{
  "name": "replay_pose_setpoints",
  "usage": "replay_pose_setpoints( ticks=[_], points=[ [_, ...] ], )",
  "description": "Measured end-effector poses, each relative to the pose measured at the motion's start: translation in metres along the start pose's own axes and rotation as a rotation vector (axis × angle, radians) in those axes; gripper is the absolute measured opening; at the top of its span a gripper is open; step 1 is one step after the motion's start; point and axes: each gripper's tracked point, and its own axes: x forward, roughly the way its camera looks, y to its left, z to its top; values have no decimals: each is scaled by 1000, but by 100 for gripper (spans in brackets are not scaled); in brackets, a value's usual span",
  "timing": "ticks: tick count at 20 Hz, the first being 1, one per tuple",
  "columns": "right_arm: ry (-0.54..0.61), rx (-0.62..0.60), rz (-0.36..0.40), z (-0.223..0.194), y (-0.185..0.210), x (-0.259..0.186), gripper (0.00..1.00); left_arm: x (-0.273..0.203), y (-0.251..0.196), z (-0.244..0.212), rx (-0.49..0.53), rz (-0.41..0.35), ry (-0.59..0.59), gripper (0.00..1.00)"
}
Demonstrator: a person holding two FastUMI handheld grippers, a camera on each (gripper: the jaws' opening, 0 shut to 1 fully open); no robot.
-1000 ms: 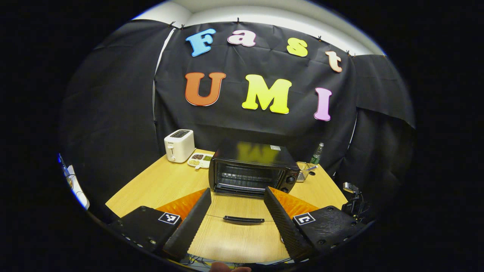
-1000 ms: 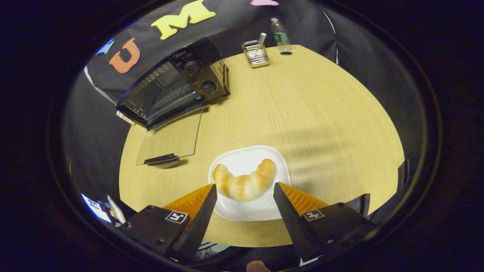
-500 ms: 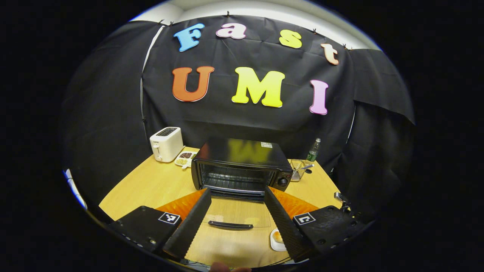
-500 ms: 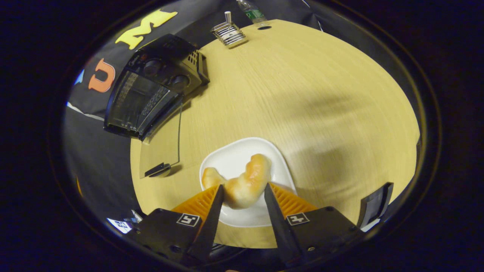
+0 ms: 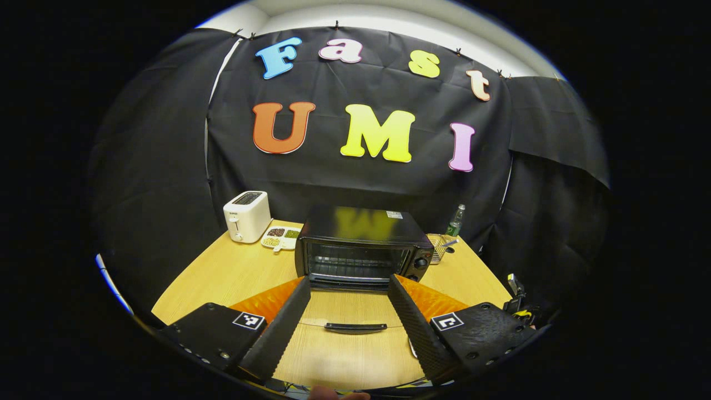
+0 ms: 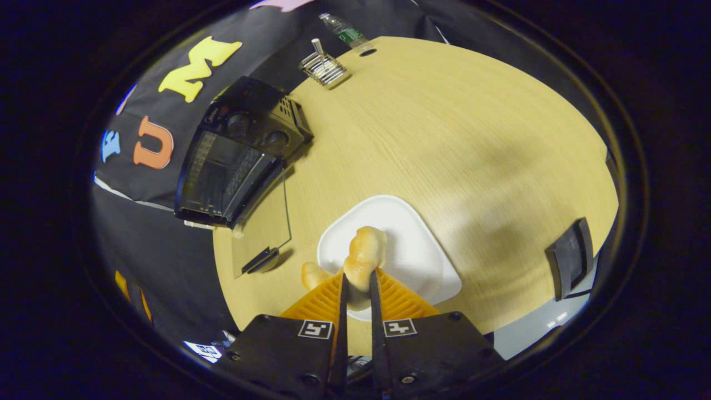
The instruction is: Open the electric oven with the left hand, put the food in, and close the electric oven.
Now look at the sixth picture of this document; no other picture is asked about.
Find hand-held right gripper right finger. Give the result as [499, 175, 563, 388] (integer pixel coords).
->
[368, 269, 506, 398]

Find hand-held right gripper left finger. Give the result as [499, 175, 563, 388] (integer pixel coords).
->
[219, 269, 349, 398]

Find golden croissant bread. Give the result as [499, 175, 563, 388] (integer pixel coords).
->
[302, 226, 388, 293]

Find black electric oven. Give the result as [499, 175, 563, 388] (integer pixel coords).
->
[174, 76, 314, 278]

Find white square plate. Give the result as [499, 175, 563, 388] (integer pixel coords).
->
[317, 194, 463, 323]

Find clear glass jar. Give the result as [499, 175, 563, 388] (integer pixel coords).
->
[298, 38, 351, 89]

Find clear plastic water bottle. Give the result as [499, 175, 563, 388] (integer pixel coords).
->
[319, 12, 368, 49]

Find black plastic bracket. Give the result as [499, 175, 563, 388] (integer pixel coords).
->
[545, 217, 595, 302]

